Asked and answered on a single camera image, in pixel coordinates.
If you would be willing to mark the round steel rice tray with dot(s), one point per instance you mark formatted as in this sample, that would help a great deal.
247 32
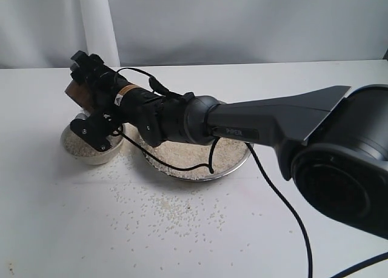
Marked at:
187 161

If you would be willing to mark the brown wooden cup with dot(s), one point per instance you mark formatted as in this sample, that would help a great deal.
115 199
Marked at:
81 95

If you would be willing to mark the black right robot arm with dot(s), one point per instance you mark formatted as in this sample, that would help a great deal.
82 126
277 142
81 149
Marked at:
331 142

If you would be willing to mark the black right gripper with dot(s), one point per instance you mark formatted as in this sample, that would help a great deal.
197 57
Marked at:
158 115

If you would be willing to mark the white ceramic rice bowl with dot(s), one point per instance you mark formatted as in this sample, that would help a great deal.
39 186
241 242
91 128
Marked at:
80 150

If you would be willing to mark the white backdrop curtain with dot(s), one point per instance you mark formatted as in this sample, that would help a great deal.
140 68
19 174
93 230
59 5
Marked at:
45 33

